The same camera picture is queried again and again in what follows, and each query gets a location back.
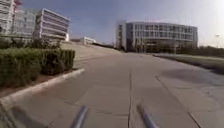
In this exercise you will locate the street lamp pole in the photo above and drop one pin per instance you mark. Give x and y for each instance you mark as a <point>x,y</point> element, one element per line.
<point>217,39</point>

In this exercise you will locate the grey concrete slab pavement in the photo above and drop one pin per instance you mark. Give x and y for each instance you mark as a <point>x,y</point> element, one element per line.
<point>110,86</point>

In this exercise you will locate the pale stone kerb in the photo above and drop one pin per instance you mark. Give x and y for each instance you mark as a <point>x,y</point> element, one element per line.
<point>40,86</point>

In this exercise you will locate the robot's own part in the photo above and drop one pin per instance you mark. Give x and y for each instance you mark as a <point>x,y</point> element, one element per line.
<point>79,117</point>
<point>146,117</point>

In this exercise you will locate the trimmed green hedge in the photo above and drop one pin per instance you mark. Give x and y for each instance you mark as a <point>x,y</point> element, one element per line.
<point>23,65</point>

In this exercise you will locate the bare soil strip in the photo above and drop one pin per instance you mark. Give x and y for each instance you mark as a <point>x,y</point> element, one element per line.
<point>40,79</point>

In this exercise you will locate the curved glass office building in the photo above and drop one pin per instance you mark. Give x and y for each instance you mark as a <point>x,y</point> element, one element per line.
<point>160,35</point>

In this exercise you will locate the glass-fronted grey building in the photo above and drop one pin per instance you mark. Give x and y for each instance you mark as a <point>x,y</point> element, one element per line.
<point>15,21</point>

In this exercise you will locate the dark hedge row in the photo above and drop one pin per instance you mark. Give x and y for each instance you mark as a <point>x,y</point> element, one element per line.
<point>206,51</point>

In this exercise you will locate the low pale building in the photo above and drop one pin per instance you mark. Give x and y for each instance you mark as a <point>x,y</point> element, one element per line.
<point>87,40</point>

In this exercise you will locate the white multi-storey building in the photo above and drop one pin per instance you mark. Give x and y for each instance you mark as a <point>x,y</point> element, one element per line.
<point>51,25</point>

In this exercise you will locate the grass verge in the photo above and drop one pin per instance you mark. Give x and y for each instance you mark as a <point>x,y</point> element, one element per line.
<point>200,60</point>

